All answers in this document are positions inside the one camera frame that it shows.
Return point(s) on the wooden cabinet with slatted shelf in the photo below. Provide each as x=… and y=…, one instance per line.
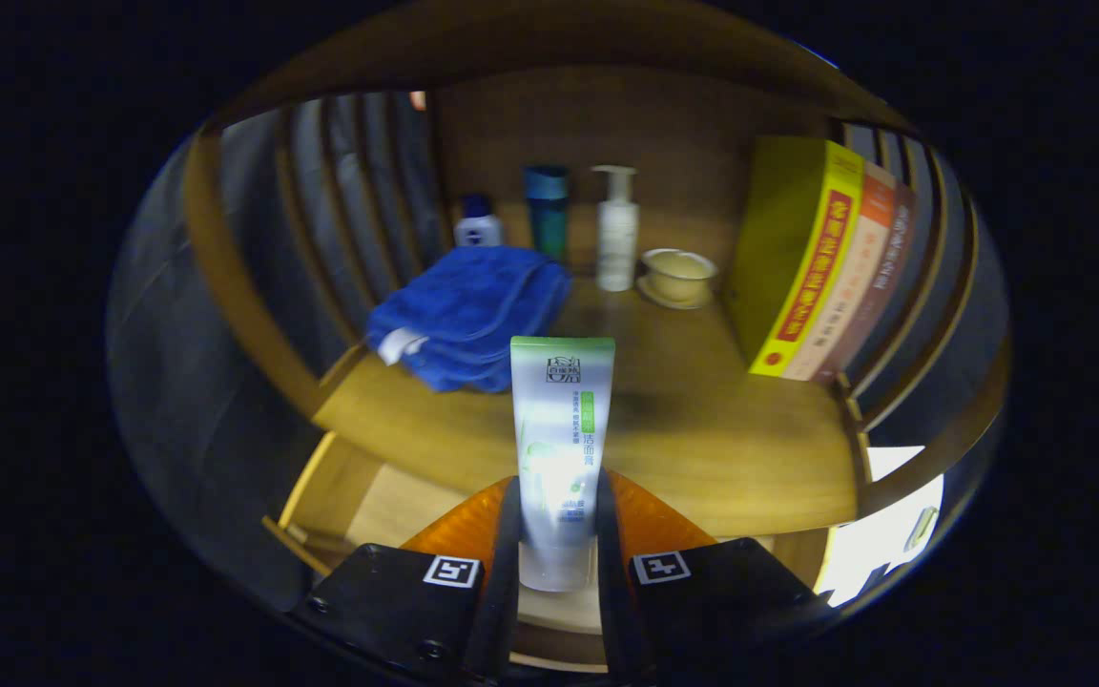
x=607, y=114

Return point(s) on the teal tumbler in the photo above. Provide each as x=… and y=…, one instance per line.
x=547, y=215

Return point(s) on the orange and white book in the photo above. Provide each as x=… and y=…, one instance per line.
x=855, y=277

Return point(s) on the white pump bottle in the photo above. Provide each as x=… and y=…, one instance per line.
x=617, y=239

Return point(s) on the beige lidded teacup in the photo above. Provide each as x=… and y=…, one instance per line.
x=678, y=277

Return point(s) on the folded blue towel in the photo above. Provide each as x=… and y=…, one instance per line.
x=464, y=315

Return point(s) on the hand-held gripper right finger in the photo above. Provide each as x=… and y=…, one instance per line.
x=611, y=572

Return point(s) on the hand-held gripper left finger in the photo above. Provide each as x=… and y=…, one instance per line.
x=502, y=572

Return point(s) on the wooden drawer with black knob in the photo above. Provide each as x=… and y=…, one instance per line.
x=387, y=506

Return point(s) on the brown book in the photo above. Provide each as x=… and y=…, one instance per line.
x=883, y=286

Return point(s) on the small white blue-capped bottle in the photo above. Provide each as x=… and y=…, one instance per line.
x=479, y=229

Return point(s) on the thick yellow book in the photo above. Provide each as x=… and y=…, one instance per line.
x=778, y=248

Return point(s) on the wooden countertop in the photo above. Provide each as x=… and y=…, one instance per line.
x=702, y=448

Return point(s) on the white and green tube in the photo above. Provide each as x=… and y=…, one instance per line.
x=564, y=420

